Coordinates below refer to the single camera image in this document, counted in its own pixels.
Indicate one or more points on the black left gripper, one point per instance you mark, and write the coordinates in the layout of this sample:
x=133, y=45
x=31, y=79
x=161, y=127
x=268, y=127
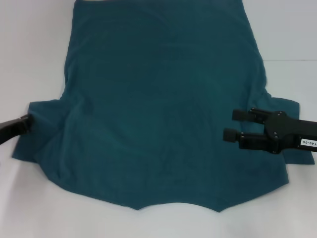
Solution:
x=11, y=129

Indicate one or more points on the teal blue t-shirt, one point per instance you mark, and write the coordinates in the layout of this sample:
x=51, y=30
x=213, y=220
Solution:
x=161, y=99

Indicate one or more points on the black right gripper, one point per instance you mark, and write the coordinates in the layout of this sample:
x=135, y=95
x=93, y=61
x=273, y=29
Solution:
x=287, y=131

